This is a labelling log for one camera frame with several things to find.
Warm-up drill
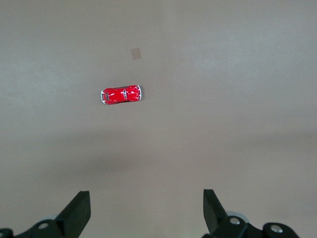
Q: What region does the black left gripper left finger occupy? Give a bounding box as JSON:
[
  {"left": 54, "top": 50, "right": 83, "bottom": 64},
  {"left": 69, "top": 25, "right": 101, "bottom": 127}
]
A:
[{"left": 0, "top": 190, "right": 91, "bottom": 238}]

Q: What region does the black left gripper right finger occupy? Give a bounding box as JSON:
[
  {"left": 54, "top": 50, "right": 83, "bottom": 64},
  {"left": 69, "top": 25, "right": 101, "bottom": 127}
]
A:
[{"left": 202, "top": 189, "right": 300, "bottom": 238}]

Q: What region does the red beetle toy car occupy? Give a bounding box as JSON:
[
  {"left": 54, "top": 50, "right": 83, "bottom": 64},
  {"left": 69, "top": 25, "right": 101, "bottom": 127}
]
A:
[{"left": 100, "top": 84, "right": 143, "bottom": 105}]

